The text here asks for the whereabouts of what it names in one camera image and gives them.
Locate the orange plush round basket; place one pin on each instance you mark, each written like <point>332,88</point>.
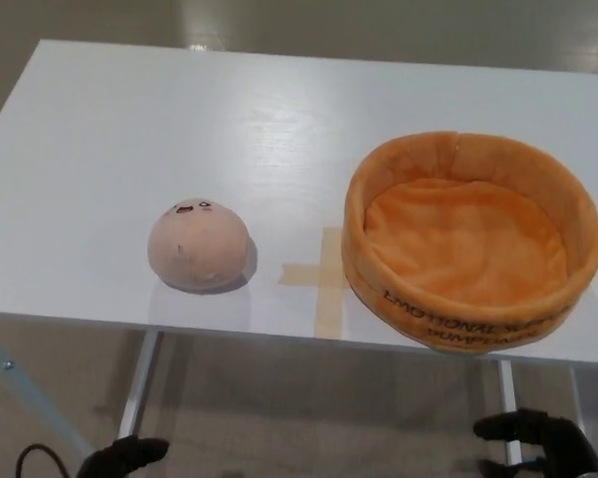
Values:
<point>471,239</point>

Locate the light blue metal frame bar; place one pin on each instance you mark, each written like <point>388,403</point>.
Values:
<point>25,383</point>

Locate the pink round plush toy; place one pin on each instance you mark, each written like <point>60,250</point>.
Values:
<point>198,244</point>

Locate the white metal table leg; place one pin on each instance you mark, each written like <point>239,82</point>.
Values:
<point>578,398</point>
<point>138,383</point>
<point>509,398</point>

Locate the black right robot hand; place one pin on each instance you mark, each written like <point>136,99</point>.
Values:
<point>543,440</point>

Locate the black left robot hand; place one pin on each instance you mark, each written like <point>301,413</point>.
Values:
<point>122,455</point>

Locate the beige masking tape cross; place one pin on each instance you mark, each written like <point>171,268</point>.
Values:
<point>324,277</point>

